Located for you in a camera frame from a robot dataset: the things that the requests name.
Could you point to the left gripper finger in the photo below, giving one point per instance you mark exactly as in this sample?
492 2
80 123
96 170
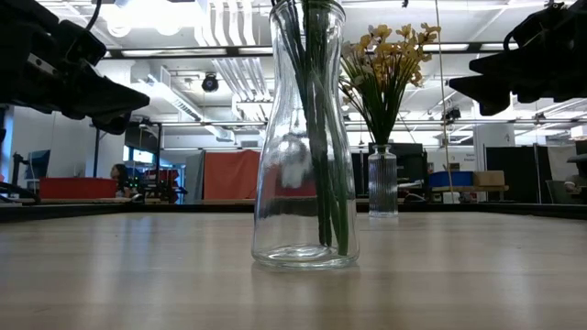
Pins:
112 124
105 98

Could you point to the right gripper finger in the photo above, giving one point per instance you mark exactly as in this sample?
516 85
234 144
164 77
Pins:
490 82
495 104

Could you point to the yellow flower bunch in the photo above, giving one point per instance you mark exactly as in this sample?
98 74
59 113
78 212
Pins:
417 69
381 33

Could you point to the small ribbed glass vase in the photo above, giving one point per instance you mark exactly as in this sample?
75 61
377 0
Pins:
383 183

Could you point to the red flower spray thin stems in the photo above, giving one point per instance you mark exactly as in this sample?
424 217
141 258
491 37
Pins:
293 36

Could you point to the large clear glass vase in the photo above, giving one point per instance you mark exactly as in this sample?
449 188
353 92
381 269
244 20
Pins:
284 206

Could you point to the hanging black screen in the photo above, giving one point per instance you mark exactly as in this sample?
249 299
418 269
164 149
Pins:
144 139

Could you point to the white column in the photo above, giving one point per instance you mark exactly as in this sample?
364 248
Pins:
493 146

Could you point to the ceiling light strip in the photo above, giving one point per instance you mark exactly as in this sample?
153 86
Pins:
447 47
174 52

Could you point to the red storage bin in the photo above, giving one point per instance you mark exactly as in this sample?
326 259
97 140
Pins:
78 187

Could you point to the black partition panel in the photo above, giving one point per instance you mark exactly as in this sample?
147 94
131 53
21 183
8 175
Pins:
518 174

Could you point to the cardboard box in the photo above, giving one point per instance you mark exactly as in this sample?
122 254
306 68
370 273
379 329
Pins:
490 178

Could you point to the dark desk monitor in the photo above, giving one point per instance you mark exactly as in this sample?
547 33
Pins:
40 164

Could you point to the wooden shelf board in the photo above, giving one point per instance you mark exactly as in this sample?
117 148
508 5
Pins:
468 188

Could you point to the blue storage bin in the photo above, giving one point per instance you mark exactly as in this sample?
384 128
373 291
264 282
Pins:
447 179

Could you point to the black office chair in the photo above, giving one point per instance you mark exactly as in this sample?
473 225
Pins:
580 158

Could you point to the red partition panel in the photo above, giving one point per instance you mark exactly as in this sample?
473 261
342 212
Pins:
231 174

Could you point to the black ceiling camera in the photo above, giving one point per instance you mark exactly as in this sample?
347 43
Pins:
452 114
210 83

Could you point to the white air duct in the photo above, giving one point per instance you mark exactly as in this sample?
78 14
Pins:
174 98

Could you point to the black metal table frame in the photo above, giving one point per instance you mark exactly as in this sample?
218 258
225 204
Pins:
91 213

